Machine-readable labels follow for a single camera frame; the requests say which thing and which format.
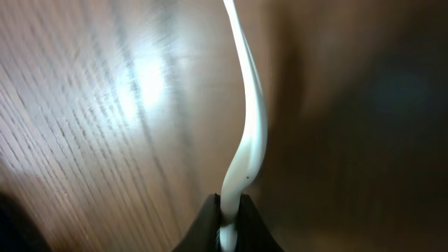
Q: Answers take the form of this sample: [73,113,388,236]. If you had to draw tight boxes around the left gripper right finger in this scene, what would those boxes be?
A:
[236,194,284,252]

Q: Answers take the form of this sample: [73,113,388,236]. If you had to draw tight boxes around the white utensil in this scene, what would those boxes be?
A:
[219,0,267,252]

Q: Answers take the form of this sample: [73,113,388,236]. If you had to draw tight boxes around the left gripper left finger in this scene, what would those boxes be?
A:
[172,194,221,252]

